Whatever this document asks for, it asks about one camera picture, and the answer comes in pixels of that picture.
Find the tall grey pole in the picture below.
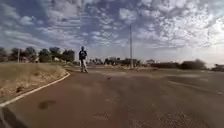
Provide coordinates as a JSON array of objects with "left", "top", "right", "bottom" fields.
[{"left": 129, "top": 23, "right": 134, "bottom": 70}]

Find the person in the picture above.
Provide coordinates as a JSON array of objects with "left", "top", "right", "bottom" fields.
[{"left": 78, "top": 45, "right": 89, "bottom": 74}]

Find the row of distant bushes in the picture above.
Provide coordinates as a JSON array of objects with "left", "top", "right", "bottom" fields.
[{"left": 88, "top": 57, "right": 224, "bottom": 72}]

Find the row of trees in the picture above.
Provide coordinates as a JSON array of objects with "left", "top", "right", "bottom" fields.
[{"left": 0, "top": 46, "right": 76, "bottom": 64}]

